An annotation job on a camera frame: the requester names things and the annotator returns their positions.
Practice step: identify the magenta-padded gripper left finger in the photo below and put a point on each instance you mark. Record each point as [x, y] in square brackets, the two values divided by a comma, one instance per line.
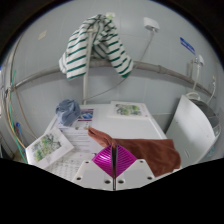
[86, 173]

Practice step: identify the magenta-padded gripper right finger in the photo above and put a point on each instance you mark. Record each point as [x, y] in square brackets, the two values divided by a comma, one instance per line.
[140, 171]

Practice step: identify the brown towel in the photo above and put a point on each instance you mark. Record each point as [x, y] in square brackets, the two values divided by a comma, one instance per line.
[153, 150]

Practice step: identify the white printed paper sheet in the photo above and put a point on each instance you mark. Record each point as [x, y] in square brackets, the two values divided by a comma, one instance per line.
[80, 138]

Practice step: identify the booklet with green picture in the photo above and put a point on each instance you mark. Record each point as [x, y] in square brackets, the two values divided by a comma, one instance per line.
[48, 146]

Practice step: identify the leaflet with purple print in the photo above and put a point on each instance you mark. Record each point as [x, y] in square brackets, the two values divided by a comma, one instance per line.
[85, 118]

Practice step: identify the flat box with green picture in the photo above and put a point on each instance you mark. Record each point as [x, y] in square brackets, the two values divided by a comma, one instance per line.
[128, 110]

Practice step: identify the blue-grey crumpled cloth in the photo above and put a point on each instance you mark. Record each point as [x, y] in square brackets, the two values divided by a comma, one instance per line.
[67, 111]

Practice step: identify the white washing machine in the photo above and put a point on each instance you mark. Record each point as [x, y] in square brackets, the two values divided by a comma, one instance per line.
[190, 126]

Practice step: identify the white upright pipe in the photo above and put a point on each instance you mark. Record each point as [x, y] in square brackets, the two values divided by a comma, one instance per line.
[86, 86]

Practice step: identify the green striped white cloth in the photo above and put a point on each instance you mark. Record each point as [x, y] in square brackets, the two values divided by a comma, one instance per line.
[76, 60]

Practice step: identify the grey horizontal wall pipe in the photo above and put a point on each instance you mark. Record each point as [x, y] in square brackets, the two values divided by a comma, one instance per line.
[160, 69]

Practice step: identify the small white wall plate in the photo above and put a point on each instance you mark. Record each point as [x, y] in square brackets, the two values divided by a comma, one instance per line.
[200, 60]

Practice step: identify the blue wall sign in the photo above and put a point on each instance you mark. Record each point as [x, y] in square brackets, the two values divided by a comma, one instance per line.
[187, 45]

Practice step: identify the white wall socket box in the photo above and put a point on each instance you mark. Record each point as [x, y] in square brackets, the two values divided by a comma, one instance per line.
[151, 24]

